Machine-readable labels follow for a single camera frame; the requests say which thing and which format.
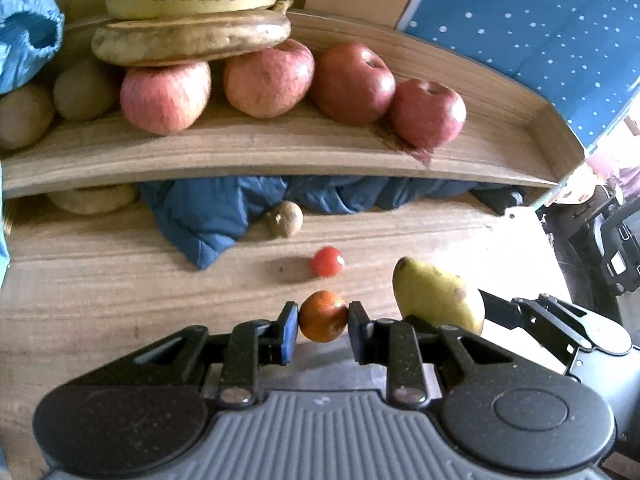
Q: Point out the small tangerine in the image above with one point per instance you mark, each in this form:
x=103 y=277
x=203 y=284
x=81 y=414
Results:
x=323 y=317

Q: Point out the green yellow pear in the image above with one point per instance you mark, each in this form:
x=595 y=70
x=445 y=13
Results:
x=435 y=297

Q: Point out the red apple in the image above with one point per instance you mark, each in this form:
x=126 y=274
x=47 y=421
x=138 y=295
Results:
x=427 y=115
x=267 y=80
x=350 y=85
x=165 y=97

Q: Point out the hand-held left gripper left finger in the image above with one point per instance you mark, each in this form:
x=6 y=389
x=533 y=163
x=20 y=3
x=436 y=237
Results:
x=289 y=332

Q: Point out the brown kiwi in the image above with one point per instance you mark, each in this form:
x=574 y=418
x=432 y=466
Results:
x=85 y=90
x=22 y=117

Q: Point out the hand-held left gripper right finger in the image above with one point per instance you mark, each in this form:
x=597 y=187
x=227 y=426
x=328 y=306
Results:
x=356 y=331

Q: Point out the yellow banana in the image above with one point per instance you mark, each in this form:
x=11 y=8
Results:
x=190 y=0

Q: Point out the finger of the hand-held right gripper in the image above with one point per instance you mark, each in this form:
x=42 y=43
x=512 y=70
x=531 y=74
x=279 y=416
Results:
x=540 y=317

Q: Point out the dark blue jacket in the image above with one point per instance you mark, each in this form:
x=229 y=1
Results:
x=210 y=220

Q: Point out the black plastic equipment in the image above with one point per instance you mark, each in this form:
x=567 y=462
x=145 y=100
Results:
x=615 y=255

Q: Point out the small brown round fruit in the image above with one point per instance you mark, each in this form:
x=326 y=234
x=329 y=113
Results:
x=284 y=219

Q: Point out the brownish spotted banana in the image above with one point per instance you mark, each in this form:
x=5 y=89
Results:
x=190 y=40

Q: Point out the light blue cloth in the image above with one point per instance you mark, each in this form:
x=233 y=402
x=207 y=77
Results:
x=25 y=60

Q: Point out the pale tan round fruit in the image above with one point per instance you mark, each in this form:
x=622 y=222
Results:
x=92 y=200

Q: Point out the red cherry tomato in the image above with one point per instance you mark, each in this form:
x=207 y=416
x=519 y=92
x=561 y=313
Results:
x=326 y=261

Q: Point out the blue white dotted cloth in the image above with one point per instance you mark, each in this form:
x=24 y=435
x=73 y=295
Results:
x=525 y=35

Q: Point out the wooden shelf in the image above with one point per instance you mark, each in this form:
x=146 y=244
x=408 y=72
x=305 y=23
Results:
x=300 y=160

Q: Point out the pink patterned cloth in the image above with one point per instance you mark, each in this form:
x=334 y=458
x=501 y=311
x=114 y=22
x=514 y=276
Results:
x=610 y=175

